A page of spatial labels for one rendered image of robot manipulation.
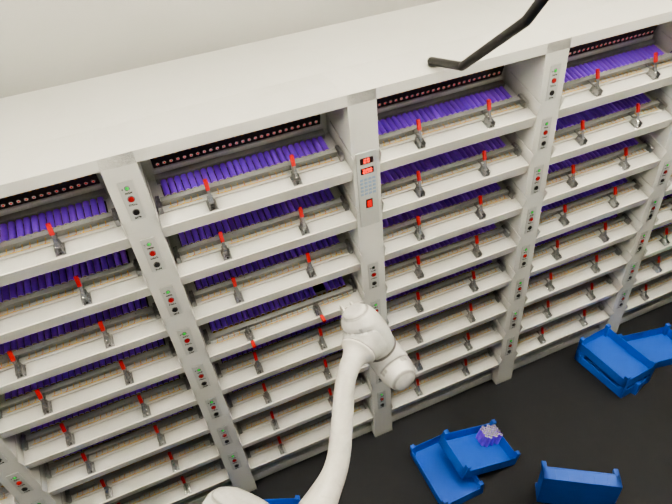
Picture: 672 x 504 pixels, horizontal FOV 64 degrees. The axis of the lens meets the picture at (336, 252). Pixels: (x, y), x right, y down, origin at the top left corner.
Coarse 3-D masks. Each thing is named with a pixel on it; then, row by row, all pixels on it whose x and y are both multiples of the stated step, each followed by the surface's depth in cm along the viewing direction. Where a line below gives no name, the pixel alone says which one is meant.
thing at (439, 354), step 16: (496, 320) 259; (464, 336) 257; (480, 336) 259; (496, 336) 259; (416, 352) 251; (432, 352) 254; (448, 352) 254; (464, 352) 254; (416, 368) 249; (432, 368) 250
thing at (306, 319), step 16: (352, 272) 207; (336, 288) 209; (320, 304) 205; (336, 304) 205; (288, 320) 200; (304, 320) 201; (320, 320) 204; (208, 336) 195; (240, 336) 196; (256, 336) 196; (272, 336) 198; (208, 352) 192; (224, 352) 193
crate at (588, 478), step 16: (544, 464) 225; (544, 480) 221; (560, 480) 219; (576, 480) 219; (592, 480) 218; (608, 480) 217; (544, 496) 229; (560, 496) 227; (576, 496) 225; (592, 496) 223; (608, 496) 221
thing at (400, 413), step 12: (468, 384) 278; (432, 396) 274; (444, 396) 276; (408, 408) 270; (420, 408) 273; (360, 432) 264; (324, 444) 258; (288, 456) 255; (300, 456) 256; (264, 468) 252; (276, 468) 253; (204, 492) 245
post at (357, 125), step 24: (336, 72) 169; (360, 96) 156; (336, 120) 170; (360, 120) 161; (360, 144) 166; (360, 240) 188; (360, 264) 195; (384, 264) 199; (384, 288) 206; (384, 312) 214; (384, 384) 242; (384, 408) 253; (384, 432) 265
